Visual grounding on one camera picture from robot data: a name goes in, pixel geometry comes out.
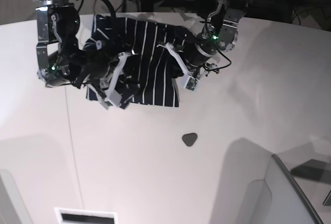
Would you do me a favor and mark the dark triangular table mark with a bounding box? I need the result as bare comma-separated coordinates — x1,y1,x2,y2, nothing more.
182,133,198,147

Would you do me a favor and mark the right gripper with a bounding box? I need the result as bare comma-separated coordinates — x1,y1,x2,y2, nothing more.
37,50,133,110

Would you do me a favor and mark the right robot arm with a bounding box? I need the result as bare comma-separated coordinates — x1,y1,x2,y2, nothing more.
33,0,133,109

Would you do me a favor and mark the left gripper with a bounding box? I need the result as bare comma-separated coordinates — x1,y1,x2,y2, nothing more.
157,32,232,91

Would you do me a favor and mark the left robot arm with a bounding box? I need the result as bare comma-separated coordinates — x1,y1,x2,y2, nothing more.
160,0,250,91

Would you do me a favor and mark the navy white striped t-shirt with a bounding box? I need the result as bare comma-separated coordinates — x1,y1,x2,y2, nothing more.
82,14,200,110

